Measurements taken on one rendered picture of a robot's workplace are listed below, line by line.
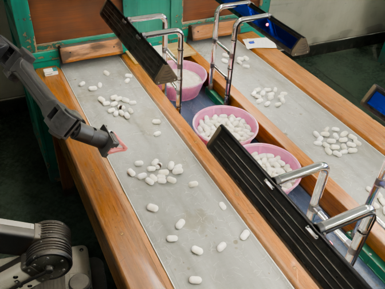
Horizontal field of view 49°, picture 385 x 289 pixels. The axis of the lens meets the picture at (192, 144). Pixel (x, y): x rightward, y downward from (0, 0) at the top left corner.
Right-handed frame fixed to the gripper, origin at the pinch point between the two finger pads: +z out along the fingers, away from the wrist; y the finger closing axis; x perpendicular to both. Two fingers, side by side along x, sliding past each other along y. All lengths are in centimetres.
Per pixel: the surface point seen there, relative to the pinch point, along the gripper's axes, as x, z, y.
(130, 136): 3.9, 14.9, 20.2
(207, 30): -44, 60, 79
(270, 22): -63, 42, 26
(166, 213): 5.7, 11.8, -22.0
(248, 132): -25, 49, 4
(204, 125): -15.4, 37.8, 14.2
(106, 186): 12.9, -0.7, -5.0
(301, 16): -98, 197, 160
